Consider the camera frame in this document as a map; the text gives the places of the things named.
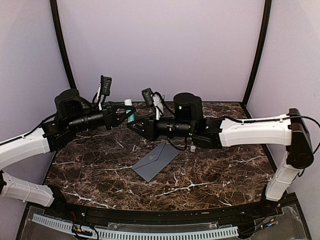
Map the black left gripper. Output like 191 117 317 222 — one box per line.
67 101 136 134

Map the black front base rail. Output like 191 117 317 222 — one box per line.
24 188 301 230

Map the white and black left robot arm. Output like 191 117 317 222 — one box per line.
0 89 136 218

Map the white slotted cable duct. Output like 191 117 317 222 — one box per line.
31 214 239 240

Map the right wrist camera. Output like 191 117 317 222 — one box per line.
141 87 154 108

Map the black frame post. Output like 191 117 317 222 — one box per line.
241 0 272 108
49 0 78 91

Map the right black frame post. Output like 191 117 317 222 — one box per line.
241 0 272 108

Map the left black frame post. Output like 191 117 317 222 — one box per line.
49 0 78 91

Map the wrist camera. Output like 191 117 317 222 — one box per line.
100 75 112 96
141 87 154 108

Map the green and white glue stick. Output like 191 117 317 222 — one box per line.
124 98 135 123

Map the grey paper envelope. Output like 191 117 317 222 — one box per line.
131 142 180 182

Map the white glue stick cap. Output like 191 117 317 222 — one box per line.
190 145 196 153

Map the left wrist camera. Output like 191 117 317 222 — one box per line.
100 75 112 96

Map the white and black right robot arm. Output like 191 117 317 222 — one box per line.
127 88 317 217

